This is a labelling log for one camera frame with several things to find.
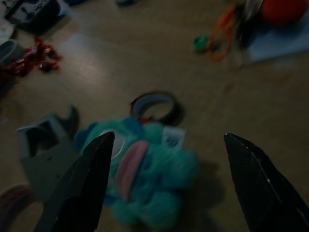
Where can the orange ball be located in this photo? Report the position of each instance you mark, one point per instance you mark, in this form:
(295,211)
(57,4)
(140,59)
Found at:
(283,10)

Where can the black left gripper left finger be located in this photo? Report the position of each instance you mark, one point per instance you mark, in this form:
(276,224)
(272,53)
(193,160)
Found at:
(79,188)

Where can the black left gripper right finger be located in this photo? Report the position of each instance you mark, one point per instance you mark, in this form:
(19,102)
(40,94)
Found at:
(260,193)

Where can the grey plastic tape dispenser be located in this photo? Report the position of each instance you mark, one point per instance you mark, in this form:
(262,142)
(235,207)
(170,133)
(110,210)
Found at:
(46,154)

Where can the pink and white round object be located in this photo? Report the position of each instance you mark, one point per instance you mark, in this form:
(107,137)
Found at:
(10,203)

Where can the grey cup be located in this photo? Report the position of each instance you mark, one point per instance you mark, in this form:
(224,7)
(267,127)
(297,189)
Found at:
(8,52)

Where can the green bottle cap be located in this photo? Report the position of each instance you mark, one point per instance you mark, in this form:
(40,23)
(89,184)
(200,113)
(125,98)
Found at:
(200,43)

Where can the black tape roll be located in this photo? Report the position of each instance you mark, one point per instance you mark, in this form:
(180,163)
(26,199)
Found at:
(169,113)

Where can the black plastic case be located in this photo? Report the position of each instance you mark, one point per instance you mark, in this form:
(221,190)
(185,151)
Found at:
(33,17)

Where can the light blue cloth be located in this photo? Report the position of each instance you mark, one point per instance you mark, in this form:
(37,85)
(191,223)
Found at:
(277,43)

